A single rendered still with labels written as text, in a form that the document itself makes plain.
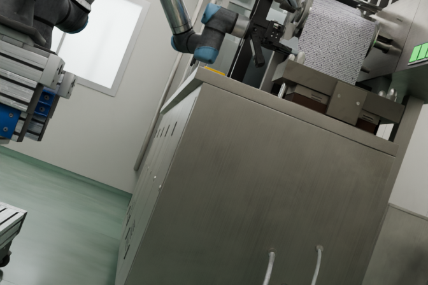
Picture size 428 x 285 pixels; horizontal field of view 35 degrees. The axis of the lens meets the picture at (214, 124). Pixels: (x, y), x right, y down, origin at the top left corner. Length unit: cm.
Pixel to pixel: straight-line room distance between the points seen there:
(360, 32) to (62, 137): 579
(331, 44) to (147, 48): 563
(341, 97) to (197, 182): 52
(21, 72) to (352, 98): 99
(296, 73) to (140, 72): 580
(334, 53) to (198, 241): 81
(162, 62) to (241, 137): 589
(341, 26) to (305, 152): 53
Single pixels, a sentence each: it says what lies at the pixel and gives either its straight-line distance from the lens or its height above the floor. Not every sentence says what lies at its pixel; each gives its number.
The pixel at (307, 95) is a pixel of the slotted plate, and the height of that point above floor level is 95.
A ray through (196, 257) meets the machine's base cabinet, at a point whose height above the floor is 37.
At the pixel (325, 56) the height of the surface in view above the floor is 112.
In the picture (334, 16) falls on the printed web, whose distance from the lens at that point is 238.
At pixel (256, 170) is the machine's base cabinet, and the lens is 202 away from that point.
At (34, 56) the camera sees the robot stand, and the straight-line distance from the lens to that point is 198.
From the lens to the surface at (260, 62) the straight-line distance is 227.
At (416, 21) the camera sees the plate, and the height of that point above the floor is 132.
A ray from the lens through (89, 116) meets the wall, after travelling 782.
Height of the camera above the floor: 62
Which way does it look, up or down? 4 degrees up
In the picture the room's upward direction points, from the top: 21 degrees clockwise
